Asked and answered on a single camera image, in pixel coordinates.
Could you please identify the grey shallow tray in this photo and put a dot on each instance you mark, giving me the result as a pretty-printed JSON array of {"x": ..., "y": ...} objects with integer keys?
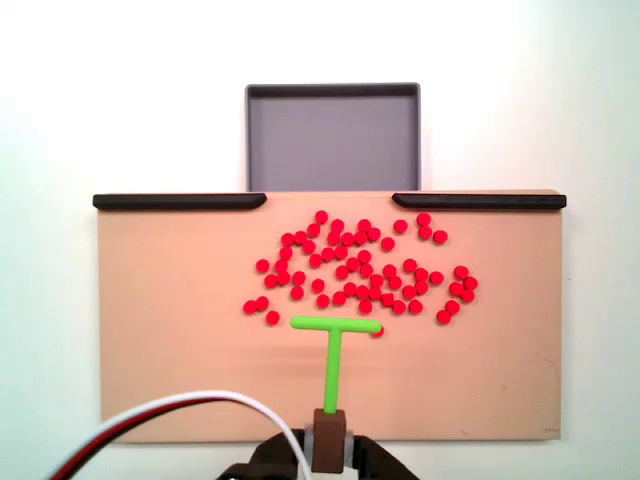
[{"x": 332, "y": 140}]

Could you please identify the black edge rail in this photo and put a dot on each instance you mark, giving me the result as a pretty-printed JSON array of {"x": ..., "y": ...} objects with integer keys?
[
  {"x": 480, "y": 201},
  {"x": 175, "y": 201}
]

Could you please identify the peach flat work board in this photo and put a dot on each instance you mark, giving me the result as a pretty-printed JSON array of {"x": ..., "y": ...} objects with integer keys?
[{"x": 175, "y": 350}]

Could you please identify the red cylindrical granule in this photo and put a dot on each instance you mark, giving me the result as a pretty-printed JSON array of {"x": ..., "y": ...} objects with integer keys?
[
  {"x": 342, "y": 272},
  {"x": 387, "y": 299},
  {"x": 389, "y": 271},
  {"x": 287, "y": 239},
  {"x": 425, "y": 231},
  {"x": 300, "y": 237},
  {"x": 281, "y": 266},
  {"x": 315, "y": 260},
  {"x": 364, "y": 256},
  {"x": 249, "y": 306},
  {"x": 378, "y": 334},
  {"x": 271, "y": 280},
  {"x": 339, "y": 298},
  {"x": 323, "y": 300},
  {"x": 261, "y": 301},
  {"x": 348, "y": 239},
  {"x": 439, "y": 236},
  {"x": 285, "y": 253},
  {"x": 366, "y": 270},
  {"x": 299, "y": 277},
  {"x": 350, "y": 288},
  {"x": 362, "y": 291},
  {"x": 327, "y": 254},
  {"x": 415, "y": 306},
  {"x": 321, "y": 216},
  {"x": 360, "y": 237},
  {"x": 394, "y": 281},
  {"x": 423, "y": 218},
  {"x": 283, "y": 277},
  {"x": 421, "y": 286},
  {"x": 409, "y": 292},
  {"x": 410, "y": 265},
  {"x": 308, "y": 246},
  {"x": 313, "y": 229},
  {"x": 398, "y": 306},
  {"x": 334, "y": 237},
  {"x": 470, "y": 283},
  {"x": 341, "y": 251},
  {"x": 374, "y": 233},
  {"x": 353, "y": 263},
  {"x": 297, "y": 292},
  {"x": 376, "y": 281},
  {"x": 461, "y": 271},
  {"x": 262, "y": 265},
  {"x": 421, "y": 274},
  {"x": 452, "y": 306},
  {"x": 436, "y": 277},
  {"x": 375, "y": 293},
  {"x": 400, "y": 225},
  {"x": 443, "y": 316},
  {"x": 318, "y": 285},
  {"x": 337, "y": 225},
  {"x": 364, "y": 225},
  {"x": 456, "y": 288},
  {"x": 366, "y": 306},
  {"x": 467, "y": 296},
  {"x": 272, "y": 316},
  {"x": 387, "y": 243}
]

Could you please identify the green T pusher brown block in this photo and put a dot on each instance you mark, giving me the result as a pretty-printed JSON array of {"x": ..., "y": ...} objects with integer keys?
[{"x": 332, "y": 370}]

